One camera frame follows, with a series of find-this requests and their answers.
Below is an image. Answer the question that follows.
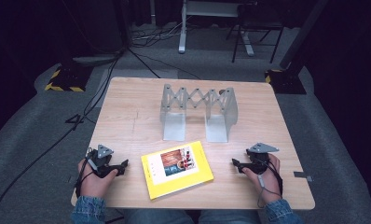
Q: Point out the white desk frame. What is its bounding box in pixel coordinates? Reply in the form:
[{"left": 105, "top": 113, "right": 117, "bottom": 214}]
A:
[{"left": 177, "top": 0, "right": 256, "bottom": 58}]

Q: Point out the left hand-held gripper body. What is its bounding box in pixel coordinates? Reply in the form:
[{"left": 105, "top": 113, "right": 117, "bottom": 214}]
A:
[{"left": 86, "top": 144, "right": 121, "bottom": 179}]

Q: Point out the small grey metal bracket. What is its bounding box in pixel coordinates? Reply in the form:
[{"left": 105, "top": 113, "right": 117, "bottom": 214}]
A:
[{"left": 293, "top": 170, "right": 314, "bottom": 183}]

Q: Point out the person's right hand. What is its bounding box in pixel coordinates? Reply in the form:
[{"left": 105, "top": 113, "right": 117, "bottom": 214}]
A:
[{"left": 241, "top": 153, "right": 283, "bottom": 205}]

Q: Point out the thin black floor cable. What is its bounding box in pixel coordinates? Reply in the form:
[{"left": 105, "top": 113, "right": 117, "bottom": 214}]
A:
[{"left": 127, "top": 48, "right": 204, "bottom": 81}]

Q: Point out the black yellow-striped stand base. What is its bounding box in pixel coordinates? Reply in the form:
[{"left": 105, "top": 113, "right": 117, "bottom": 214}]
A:
[
  {"left": 264, "top": 67, "right": 308, "bottom": 95},
  {"left": 44, "top": 63, "right": 95, "bottom": 93}
]

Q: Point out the bundle of floor cables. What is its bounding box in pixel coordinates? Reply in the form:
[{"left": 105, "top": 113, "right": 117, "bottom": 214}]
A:
[{"left": 130, "top": 21, "right": 188, "bottom": 49}]

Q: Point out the grey right gripper cable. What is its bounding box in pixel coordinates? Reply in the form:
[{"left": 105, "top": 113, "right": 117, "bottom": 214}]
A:
[{"left": 255, "top": 155, "right": 283, "bottom": 209}]

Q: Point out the grey metal expandable bookend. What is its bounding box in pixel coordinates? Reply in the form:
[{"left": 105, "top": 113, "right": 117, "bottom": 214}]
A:
[{"left": 159, "top": 82, "right": 240, "bottom": 144}]

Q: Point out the long black floor cable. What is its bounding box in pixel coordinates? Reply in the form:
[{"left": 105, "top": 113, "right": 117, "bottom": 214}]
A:
[{"left": 0, "top": 49, "right": 126, "bottom": 224}]

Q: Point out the black metal chair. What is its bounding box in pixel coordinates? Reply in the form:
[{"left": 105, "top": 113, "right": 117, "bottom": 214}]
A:
[{"left": 225, "top": 2, "right": 286, "bottom": 64}]

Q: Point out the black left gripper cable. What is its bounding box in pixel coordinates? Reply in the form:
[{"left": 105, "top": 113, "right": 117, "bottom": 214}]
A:
[{"left": 74, "top": 147, "right": 96, "bottom": 199}]

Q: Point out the person's left hand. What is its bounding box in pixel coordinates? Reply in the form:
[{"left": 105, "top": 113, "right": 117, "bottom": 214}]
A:
[{"left": 77, "top": 159, "right": 119, "bottom": 198}]

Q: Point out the yellow book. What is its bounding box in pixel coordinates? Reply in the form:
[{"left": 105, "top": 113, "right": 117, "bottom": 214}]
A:
[{"left": 140, "top": 140, "right": 215, "bottom": 201}]

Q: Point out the black slanted stand pole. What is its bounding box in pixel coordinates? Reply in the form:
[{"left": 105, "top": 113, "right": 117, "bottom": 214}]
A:
[{"left": 279, "top": 0, "right": 331, "bottom": 70}]

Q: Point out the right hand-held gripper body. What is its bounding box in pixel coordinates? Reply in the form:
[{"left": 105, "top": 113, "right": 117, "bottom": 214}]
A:
[{"left": 243, "top": 142, "right": 281, "bottom": 175}]

